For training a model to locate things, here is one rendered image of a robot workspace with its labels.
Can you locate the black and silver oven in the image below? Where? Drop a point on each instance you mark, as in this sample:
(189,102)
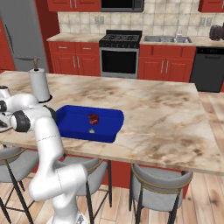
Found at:
(119,61)

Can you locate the red brown steak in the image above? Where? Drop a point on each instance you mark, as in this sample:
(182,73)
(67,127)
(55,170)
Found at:
(93,119)

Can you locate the red tall cupboard panel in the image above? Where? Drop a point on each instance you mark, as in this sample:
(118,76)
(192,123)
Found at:
(46,32)

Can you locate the steel sink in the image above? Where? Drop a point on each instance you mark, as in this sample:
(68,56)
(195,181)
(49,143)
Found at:
(166,39)

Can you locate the red island base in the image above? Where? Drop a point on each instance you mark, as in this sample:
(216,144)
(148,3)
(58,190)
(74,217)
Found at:
(121,173)

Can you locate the small pale green vegetable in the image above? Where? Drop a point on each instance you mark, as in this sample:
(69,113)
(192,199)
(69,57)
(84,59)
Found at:
(92,131)

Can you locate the red lower cupboard run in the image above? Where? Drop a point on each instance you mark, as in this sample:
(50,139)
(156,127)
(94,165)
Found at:
(166,62)
(74,59)

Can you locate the blue rectangular tray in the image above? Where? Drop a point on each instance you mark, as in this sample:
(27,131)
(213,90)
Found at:
(73,124)

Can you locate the steel tap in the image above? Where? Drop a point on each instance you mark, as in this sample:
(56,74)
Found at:
(178,29)

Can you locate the white paper towel roll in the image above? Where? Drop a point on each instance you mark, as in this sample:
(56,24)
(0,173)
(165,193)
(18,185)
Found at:
(39,84)

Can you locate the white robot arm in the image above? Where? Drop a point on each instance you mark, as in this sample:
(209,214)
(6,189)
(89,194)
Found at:
(46,151)

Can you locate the black dishwasher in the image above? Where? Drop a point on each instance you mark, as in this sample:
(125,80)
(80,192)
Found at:
(208,70)

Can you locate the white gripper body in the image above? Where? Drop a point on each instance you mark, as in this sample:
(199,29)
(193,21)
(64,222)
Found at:
(3,119)

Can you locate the grey fridge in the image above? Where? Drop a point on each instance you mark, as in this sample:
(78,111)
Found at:
(23,32)

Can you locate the red wall cupboard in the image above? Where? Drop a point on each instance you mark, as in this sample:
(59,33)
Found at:
(74,4)
(211,5)

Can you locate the black microwave oven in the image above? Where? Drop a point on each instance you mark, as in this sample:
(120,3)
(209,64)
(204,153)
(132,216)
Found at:
(122,4)

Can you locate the dark small appliance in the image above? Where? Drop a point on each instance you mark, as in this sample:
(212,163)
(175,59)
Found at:
(217,32)

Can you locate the grey bar stool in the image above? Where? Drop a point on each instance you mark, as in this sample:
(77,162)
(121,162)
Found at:
(96,172)
(160,189)
(17,163)

